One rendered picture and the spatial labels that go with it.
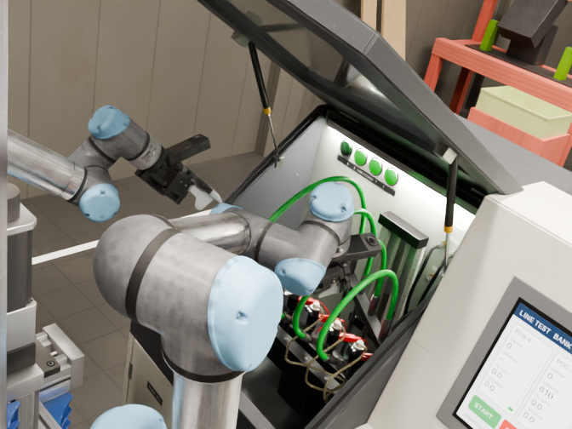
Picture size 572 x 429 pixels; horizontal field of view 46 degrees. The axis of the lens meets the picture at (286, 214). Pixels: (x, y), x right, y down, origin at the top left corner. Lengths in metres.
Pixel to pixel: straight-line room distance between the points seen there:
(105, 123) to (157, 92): 3.02
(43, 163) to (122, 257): 0.57
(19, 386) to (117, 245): 0.48
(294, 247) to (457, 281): 0.46
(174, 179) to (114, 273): 0.79
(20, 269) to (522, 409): 0.94
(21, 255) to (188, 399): 0.37
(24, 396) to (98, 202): 0.37
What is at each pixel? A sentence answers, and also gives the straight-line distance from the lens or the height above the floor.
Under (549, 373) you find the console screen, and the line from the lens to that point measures 1.38.
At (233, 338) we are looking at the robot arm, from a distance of 0.72.
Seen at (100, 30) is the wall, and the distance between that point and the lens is 4.07.
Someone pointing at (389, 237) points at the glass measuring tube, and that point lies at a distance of 1.84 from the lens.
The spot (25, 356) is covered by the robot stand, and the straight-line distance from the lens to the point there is 1.20.
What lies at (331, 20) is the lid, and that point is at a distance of 0.94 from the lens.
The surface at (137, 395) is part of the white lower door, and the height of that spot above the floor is 0.62.
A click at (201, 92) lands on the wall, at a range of 4.67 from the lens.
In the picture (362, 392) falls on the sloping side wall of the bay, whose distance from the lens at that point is 1.52.
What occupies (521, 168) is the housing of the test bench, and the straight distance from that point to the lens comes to 1.79.
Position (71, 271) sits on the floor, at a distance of 3.63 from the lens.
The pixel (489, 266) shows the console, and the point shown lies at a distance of 1.42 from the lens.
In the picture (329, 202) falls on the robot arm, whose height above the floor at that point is 1.58.
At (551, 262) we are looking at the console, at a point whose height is 1.50.
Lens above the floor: 2.08
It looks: 28 degrees down
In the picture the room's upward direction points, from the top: 13 degrees clockwise
